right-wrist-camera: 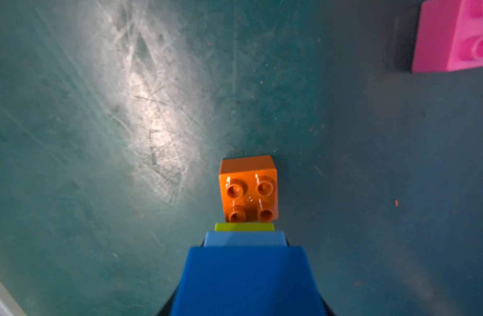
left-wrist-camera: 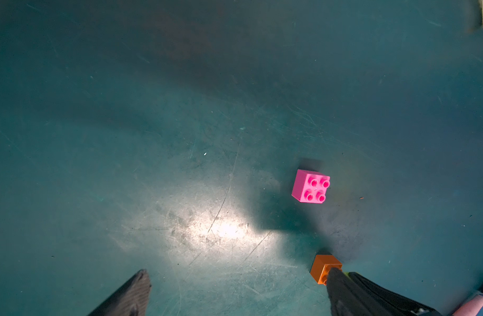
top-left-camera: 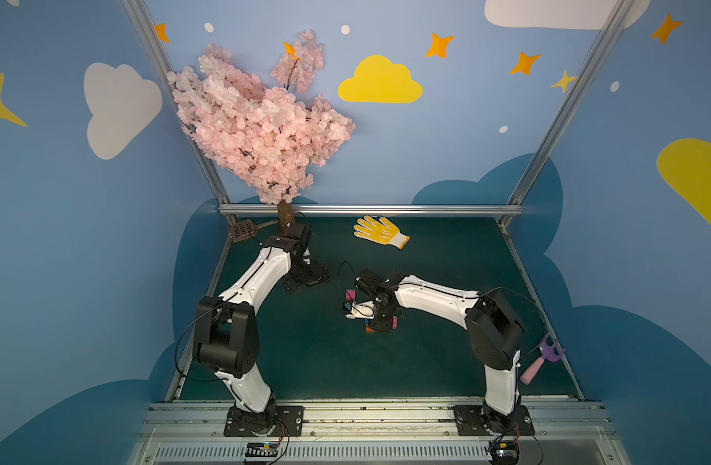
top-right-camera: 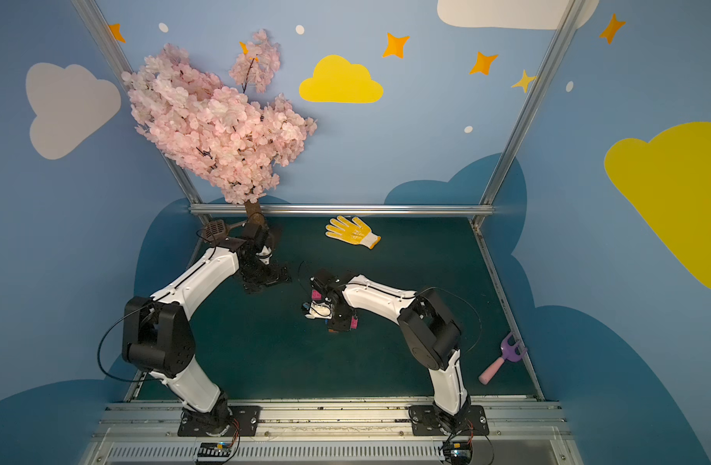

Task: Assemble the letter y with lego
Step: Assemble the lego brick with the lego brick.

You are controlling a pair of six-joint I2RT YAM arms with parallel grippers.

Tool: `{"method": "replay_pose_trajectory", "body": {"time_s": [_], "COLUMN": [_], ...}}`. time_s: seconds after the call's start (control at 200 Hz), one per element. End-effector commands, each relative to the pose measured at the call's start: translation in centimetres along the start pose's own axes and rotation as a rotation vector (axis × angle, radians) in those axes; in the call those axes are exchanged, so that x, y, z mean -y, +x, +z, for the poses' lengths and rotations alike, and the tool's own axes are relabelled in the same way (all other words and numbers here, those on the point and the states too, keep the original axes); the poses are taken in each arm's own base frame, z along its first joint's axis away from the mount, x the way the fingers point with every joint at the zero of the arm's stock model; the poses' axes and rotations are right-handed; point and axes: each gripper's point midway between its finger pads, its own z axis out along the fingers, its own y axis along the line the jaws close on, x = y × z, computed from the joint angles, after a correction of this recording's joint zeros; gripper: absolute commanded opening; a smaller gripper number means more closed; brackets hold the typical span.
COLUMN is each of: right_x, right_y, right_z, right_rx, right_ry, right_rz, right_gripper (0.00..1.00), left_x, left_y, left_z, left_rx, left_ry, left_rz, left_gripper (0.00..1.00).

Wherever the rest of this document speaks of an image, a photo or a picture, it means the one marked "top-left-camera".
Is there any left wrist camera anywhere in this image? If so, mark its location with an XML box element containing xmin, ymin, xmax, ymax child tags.
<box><xmin>265</xmin><ymin>223</ymin><xmax>311</xmax><ymax>264</ymax></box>

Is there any aluminium frame rear bar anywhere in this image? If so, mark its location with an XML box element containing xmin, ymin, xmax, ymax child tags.
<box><xmin>218</xmin><ymin>202</ymin><xmax>524</xmax><ymax>218</ymax></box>

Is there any pink purple toy rake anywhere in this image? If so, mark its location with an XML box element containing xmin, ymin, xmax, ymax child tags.
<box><xmin>520</xmin><ymin>332</ymin><xmax>566</xmax><ymax>386</ymax></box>

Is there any brown toy shovel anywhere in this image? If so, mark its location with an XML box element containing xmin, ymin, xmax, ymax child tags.
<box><xmin>231</xmin><ymin>219</ymin><xmax>279</xmax><ymax>243</ymax></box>

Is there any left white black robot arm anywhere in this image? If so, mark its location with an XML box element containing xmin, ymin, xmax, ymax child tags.
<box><xmin>192</xmin><ymin>227</ymin><xmax>329</xmax><ymax>436</ymax></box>

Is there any right circuit board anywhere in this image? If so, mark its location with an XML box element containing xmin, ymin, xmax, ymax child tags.
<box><xmin>487</xmin><ymin>442</ymin><xmax>520</xmax><ymax>465</ymax></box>

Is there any yellow work glove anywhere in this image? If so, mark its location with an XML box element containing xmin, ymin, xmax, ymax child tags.
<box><xmin>353</xmin><ymin>215</ymin><xmax>410</xmax><ymax>249</ymax></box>

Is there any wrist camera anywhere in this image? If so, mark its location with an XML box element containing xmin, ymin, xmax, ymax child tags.
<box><xmin>265</xmin><ymin>223</ymin><xmax>311</xmax><ymax>264</ymax></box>
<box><xmin>344</xmin><ymin>300</ymin><xmax>375</xmax><ymax>320</ymax></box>

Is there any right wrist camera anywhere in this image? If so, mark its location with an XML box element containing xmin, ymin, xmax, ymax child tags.
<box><xmin>344</xmin><ymin>300</ymin><xmax>375</xmax><ymax>320</ymax></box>

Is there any pink cherry blossom tree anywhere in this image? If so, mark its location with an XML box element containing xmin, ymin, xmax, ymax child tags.
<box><xmin>167</xmin><ymin>29</ymin><xmax>355</xmax><ymax>232</ymax></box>

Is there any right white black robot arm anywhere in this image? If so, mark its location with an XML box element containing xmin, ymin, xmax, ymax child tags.
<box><xmin>351</xmin><ymin>269</ymin><xmax>525</xmax><ymax>434</ymax></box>

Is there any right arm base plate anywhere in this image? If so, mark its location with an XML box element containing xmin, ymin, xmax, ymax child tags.
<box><xmin>452</xmin><ymin>404</ymin><xmax>535</xmax><ymax>436</ymax></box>

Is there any circuit board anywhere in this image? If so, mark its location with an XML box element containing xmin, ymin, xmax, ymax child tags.
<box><xmin>487</xmin><ymin>442</ymin><xmax>520</xmax><ymax>465</ymax></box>
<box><xmin>243</xmin><ymin>443</ymin><xmax>281</xmax><ymax>464</ymax></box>

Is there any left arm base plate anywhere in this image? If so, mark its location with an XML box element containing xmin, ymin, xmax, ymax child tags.
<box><xmin>223</xmin><ymin>406</ymin><xmax>304</xmax><ymax>437</ymax></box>

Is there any left circuit board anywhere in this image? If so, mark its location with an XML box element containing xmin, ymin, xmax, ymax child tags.
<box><xmin>243</xmin><ymin>443</ymin><xmax>281</xmax><ymax>464</ymax></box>

